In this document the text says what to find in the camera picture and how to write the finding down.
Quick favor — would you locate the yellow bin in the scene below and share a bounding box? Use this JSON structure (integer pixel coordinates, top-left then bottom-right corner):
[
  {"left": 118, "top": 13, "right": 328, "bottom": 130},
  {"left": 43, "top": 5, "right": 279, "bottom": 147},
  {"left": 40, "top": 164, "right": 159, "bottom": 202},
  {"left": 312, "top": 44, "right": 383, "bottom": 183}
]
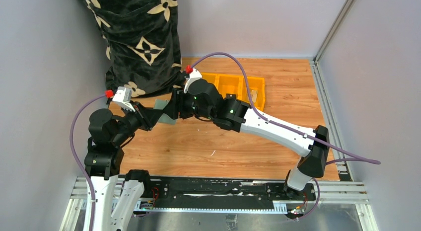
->
[
  {"left": 201, "top": 73, "right": 220, "bottom": 87},
  {"left": 216, "top": 74, "right": 244, "bottom": 99},
  {"left": 238, "top": 77, "right": 266, "bottom": 111}
]

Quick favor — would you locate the green card holder wallet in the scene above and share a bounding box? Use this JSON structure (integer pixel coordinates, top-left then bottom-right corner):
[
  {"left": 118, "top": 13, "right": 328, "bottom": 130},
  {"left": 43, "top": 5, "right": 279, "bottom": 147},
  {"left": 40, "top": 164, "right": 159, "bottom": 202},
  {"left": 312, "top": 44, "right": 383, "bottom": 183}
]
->
[{"left": 153, "top": 99, "right": 176, "bottom": 125}]

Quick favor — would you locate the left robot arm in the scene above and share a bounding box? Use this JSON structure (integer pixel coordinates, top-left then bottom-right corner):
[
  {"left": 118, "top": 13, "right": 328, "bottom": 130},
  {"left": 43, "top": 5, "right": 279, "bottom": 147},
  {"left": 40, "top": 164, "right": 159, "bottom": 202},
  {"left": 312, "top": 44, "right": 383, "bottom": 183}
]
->
[{"left": 84, "top": 102, "right": 167, "bottom": 231}]

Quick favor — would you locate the left yellow bin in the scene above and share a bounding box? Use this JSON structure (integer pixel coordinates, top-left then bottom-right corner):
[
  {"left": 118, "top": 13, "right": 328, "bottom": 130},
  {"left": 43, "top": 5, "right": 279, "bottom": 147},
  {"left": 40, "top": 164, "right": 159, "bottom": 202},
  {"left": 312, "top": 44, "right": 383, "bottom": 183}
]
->
[{"left": 201, "top": 73, "right": 220, "bottom": 87}]

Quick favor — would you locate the black floral blanket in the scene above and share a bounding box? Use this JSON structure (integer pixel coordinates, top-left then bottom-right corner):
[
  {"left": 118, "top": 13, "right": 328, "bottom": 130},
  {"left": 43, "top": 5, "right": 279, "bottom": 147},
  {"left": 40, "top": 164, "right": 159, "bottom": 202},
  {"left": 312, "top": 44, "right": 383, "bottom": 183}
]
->
[{"left": 79, "top": 0, "right": 184, "bottom": 98}]

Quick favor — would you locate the right yellow bin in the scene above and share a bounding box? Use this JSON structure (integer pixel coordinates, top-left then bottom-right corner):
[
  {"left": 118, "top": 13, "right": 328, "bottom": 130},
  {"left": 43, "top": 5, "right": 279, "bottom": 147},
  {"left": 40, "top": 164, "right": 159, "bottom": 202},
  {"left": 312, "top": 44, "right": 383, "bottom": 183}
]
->
[{"left": 238, "top": 77, "right": 266, "bottom": 111}]

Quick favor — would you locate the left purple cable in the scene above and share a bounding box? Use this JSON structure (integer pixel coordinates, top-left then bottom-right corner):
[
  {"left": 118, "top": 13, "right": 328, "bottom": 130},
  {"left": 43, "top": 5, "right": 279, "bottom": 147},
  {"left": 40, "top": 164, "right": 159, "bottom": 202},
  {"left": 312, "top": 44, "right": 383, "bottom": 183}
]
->
[{"left": 69, "top": 92, "right": 114, "bottom": 231}]

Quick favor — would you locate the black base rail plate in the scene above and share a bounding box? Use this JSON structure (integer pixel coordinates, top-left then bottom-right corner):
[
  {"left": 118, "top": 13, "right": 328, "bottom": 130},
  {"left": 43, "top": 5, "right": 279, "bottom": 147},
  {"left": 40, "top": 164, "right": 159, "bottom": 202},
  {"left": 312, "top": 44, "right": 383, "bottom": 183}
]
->
[{"left": 140, "top": 176, "right": 316, "bottom": 210}]

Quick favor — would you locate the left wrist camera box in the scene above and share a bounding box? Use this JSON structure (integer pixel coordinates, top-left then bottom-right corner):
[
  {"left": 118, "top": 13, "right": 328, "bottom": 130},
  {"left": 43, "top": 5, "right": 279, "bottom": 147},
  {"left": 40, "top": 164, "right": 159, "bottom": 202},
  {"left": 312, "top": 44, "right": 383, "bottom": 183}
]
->
[{"left": 112, "top": 86, "right": 135, "bottom": 112}]

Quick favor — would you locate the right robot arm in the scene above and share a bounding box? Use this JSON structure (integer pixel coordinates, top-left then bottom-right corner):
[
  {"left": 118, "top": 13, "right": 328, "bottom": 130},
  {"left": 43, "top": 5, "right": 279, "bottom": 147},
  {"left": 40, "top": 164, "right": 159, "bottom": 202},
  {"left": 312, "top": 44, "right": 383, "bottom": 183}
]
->
[{"left": 160, "top": 79, "right": 329, "bottom": 194}]

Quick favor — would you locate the tan card in bin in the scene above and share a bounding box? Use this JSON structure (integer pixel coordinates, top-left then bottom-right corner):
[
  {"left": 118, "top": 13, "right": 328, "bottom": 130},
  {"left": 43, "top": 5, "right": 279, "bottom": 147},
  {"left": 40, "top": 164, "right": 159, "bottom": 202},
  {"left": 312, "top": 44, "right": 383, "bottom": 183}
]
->
[{"left": 250, "top": 90, "right": 258, "bottom": 102}]

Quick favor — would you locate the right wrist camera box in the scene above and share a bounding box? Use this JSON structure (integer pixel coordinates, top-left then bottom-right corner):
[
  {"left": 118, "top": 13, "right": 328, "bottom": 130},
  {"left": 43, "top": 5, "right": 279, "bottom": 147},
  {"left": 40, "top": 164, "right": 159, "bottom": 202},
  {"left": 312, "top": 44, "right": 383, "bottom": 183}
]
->
[{"left": 183, "top": 66, "right": 203, "bottom": 93}]

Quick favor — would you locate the middle yellow bin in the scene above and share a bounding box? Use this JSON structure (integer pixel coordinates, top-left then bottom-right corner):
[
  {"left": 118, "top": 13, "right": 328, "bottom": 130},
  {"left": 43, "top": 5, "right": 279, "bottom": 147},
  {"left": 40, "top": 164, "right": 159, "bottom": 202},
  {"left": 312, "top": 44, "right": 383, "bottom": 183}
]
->
[{"left": 216, "top": 74, "right": 244, "bottom": 99}]

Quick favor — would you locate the aluminium frame rail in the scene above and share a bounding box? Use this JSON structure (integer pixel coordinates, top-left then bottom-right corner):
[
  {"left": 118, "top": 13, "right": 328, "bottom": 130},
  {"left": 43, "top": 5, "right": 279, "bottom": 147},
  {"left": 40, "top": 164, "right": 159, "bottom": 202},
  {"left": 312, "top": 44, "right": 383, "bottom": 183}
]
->
[{"left": 60, "top": 175, "right": 378, "bottom": 231}]

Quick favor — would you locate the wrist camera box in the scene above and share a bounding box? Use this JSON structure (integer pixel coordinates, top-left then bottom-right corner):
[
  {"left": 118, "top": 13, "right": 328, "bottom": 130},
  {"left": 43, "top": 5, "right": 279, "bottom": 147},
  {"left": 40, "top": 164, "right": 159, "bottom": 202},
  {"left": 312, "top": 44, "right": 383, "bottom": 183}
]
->
[
  {"left": 183, "top": 66, "right": 203, "bottom": 93},
  {"left": 112, "top": 86, "right": 135, "bottom": 112}
]

